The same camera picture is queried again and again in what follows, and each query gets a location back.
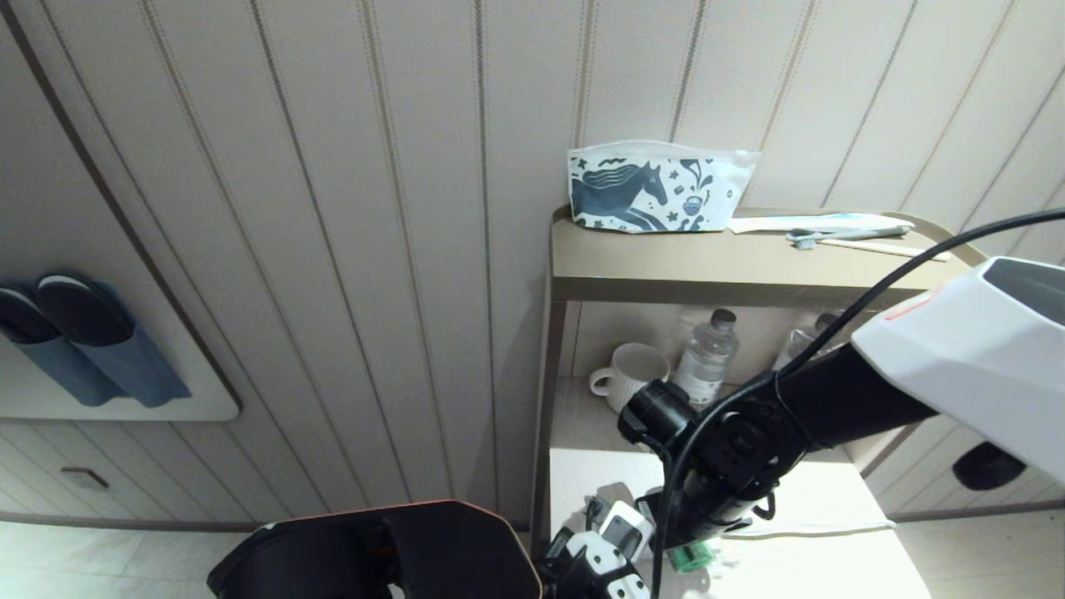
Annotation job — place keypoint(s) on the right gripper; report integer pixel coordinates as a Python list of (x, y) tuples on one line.
[(707, 509)]

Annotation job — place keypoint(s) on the green mosquito repellent device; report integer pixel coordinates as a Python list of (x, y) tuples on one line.
[(693, 557)]

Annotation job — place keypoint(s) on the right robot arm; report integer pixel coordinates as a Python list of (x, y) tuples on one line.
[(840, 391)]

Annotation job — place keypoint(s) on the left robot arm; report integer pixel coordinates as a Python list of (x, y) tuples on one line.
[(433, 553)]

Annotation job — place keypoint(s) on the clear water bottle black cap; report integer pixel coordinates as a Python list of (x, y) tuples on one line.
[(800, 343), (707, 358)]

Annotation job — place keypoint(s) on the white ribbed mug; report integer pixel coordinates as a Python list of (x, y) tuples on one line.
[(636, 374)]

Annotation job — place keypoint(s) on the beige shelf unit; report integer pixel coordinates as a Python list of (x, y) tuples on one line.
[(715, 258)]

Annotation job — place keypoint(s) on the grey toothbrush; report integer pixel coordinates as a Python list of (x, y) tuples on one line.
[(840, 235)]

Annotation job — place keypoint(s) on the white toothbrush package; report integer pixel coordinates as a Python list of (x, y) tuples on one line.
[(832, 221)]

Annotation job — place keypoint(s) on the white pouch with horse print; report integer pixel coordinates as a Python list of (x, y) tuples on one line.
[(641, 187)]

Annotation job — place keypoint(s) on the dark blue slipper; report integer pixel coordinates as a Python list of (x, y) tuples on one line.
[(108, 341), (33, 341)]

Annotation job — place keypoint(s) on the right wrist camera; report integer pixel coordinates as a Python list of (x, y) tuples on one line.
[(626, 526)]

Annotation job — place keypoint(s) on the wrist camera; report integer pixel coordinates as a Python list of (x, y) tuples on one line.
[(595, 559), (626, 526)]

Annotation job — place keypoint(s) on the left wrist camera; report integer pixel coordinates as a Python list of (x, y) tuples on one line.
[(595, 559)]

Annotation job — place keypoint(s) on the black wall knob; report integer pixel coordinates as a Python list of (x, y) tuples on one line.
[(988, 466)]

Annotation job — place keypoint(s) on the small wall plate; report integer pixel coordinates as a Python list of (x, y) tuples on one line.
[(85, 477)]

